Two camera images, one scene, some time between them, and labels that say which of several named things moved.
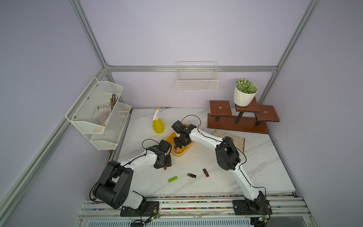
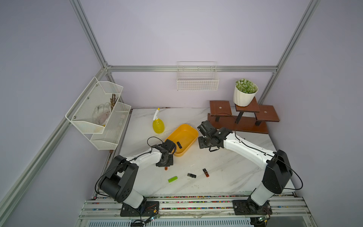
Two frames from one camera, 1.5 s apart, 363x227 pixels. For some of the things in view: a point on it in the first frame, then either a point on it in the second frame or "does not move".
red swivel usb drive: x=205 y=172 does not move
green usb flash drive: x=172 y=179 does not move
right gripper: x=178 y=144 -> x=201 y=144
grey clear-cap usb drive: x=192 y=175 does not move
